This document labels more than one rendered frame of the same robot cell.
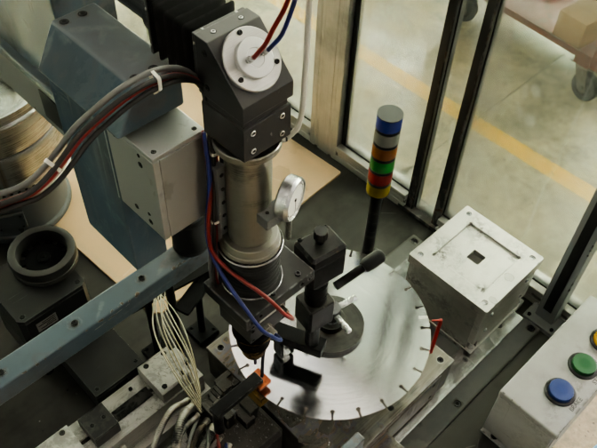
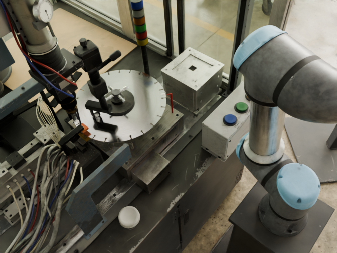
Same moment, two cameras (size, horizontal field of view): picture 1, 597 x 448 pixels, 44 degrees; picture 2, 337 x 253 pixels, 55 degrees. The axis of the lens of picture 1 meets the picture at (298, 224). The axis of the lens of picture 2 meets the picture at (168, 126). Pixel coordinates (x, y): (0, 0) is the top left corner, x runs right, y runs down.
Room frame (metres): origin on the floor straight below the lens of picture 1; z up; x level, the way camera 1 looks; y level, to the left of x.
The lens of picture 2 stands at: (-0.10, -0.24, 1.79)
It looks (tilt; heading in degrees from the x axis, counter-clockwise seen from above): 53 degrees down; 2
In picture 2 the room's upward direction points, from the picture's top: 5 degrees counter-clockwise
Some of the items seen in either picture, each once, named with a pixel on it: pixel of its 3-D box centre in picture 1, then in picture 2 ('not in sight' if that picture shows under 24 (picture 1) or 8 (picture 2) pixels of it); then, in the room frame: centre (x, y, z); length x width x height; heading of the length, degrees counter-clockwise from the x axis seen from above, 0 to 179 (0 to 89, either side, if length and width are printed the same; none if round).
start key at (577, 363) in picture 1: (583, 365); (241, 108); (0.64, -0.49, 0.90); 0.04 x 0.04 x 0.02
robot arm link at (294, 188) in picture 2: not in sight; (293, 189); (0.31, -0.57, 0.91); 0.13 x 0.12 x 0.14; 28
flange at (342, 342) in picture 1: (330, 321); (118, 100); (0.66, -0.06, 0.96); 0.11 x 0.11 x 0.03
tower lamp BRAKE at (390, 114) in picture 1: (389, 120); (136, 2); (0.95, -0.15, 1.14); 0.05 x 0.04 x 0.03; 46
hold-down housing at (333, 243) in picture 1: (316, 278); (92, 69); (0.59, -0.03, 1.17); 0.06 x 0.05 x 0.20; 127
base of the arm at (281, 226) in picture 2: not in sight; (285, 207); (0.30, -0.58, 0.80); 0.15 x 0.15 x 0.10
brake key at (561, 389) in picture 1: (560, 392); (229, 120); (0.58, -0.44, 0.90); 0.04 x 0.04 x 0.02
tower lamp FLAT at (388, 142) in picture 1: (386, 133); (138, 10); (0.95, -0.15, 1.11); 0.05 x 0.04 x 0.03; 46
